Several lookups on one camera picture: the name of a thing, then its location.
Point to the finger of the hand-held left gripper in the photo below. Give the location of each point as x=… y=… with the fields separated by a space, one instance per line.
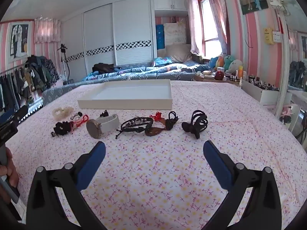
x=21 y=113
x=6 y=116

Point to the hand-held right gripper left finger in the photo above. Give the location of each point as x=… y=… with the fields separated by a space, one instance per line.
x=92 y=163

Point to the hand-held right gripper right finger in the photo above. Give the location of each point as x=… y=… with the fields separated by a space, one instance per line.
x=217 y=163

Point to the cream scrunchie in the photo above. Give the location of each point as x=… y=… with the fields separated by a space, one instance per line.
x=61 y=112

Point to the black scrunchie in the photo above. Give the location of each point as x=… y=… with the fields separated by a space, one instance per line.
x=61 y=127

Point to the black bow hair clip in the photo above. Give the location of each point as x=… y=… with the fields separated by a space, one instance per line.
x=194 y=125

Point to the red knot ornament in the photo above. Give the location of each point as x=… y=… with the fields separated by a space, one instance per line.
x=157 y=116

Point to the white shallow tray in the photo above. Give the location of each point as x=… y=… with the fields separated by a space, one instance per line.
x=134 y=93

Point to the person's left hand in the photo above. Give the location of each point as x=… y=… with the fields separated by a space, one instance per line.
x=12 y=175

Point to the clothes rack with clothes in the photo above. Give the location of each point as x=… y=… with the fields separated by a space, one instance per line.
x=26 y=76

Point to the pink floral cloth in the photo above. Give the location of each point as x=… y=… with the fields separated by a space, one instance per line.
x=156 y=172

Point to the black tripod stand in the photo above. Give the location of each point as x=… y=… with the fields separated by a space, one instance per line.
x=63 y=60

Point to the framed wedding poster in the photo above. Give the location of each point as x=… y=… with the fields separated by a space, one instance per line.
x=19 y=40

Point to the white organizer box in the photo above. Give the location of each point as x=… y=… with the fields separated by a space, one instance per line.
x=261 y=94

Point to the red apple-shaped box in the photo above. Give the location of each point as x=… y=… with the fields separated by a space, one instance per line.
x=219 y=75

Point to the short pink curtain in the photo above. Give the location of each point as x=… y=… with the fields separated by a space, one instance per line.
x=46 y=30

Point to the orange bottle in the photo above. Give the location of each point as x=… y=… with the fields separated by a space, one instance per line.
x=239 y=73

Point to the black clothes pile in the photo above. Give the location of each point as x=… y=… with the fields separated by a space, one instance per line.
x=103 y=67

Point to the grey plush toy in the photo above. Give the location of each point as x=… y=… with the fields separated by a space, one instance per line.
x=236 y=66

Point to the blue patterned quilt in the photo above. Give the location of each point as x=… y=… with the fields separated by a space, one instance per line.
x=134 y=73

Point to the green plush toy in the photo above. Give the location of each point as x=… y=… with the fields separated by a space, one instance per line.
x=229 y=61

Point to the white sliding wardrobe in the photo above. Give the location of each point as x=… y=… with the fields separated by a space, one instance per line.
x=100 y=28

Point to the beige pillow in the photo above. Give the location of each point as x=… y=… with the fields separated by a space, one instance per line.
x=177 y=52

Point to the white printed board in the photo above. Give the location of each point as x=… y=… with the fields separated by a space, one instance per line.
x=175 y=33

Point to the blue printed cloth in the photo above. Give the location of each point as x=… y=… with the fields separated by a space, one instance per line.
x=160 y=37

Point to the window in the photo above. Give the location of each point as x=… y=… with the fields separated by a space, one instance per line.
x=211 y=21

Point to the pink window curtain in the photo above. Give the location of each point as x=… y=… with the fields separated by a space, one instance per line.
x=191 y=16

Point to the white upper cabinet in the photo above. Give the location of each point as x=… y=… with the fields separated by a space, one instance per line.
x=171 y=1

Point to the white curved mirror frame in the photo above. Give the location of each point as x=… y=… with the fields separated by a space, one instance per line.
x=284 y=64

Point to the yellow wall sign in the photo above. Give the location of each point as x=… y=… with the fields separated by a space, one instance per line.
x=268 y=36

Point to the white wall socket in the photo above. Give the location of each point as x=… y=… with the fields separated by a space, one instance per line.
x=277 y=36

